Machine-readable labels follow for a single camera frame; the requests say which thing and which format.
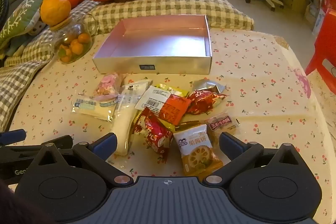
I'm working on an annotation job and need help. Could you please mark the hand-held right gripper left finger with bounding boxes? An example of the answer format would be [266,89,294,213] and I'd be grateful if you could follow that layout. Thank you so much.
[34,133,133,186]

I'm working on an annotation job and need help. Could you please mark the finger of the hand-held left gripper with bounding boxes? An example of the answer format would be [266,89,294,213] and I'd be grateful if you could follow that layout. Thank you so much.
[0,129,27,146]
[0,135,73,161]

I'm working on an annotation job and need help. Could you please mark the silver foil snack packet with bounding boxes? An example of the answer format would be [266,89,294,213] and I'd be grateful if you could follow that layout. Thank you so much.
[193,79,226,96]

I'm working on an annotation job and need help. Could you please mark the golden orange snack packet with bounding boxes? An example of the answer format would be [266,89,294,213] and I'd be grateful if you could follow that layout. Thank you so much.
[157,119,208,132]

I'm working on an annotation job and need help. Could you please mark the lotus root cookie packet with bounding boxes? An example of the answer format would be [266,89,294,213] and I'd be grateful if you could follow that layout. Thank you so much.
[173,124,223,176]

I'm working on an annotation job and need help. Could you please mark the orange plush fruit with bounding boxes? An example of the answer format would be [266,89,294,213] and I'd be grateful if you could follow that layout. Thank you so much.
[40,0,72,31]

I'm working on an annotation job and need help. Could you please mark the orange-red white label packet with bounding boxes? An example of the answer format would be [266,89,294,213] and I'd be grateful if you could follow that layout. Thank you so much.
[135,85,192,126]

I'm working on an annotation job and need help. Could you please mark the long white roll packet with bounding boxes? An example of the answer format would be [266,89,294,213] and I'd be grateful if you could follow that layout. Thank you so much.
[109,106,139,157]

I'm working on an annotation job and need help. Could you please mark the pile of small oranges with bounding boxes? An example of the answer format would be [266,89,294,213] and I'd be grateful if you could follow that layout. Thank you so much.
[58,32,91,62]

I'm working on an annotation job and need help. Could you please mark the red foil snack packet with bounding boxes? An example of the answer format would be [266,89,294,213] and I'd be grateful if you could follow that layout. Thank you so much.
[187,90,229,115]
[133,107,174,163]

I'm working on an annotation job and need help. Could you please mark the brown nougat packet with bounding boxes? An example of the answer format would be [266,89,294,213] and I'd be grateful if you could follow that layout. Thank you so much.
[205,112,240,144]

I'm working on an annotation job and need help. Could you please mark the pink snack packet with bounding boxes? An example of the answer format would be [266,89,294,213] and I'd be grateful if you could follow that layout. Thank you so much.
[93,73,122,98]

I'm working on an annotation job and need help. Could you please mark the glass jar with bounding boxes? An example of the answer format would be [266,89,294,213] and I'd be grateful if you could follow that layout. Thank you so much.
[51,14,96,65]

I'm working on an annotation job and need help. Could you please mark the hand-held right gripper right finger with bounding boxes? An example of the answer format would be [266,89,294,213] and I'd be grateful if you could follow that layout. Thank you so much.
[205,132,303,185]

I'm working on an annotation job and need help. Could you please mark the dark maroon cloth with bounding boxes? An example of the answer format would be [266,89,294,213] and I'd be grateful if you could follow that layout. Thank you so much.
[0,179,55,224]

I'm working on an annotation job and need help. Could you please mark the green leaf print cushion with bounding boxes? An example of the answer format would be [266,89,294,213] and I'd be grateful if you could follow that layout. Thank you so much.
[0,0,53,48]

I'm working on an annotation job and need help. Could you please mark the red plastic stool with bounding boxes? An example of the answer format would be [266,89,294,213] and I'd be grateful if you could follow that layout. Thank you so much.
[304,7,336,94]

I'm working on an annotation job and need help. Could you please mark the pink cardboard box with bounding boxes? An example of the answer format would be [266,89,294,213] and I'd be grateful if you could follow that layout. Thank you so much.
[92,14,213,75]

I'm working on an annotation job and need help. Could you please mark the white paper bag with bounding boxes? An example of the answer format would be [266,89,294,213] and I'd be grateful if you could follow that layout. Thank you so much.
[312,7,326,33]

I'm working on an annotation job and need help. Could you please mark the yellow square snack packet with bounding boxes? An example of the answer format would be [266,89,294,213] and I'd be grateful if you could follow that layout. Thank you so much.
[71,94,117,122]

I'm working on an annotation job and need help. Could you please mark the cherry print tablecloth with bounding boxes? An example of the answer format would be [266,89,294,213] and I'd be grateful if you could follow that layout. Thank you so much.
[9,28,336,224]

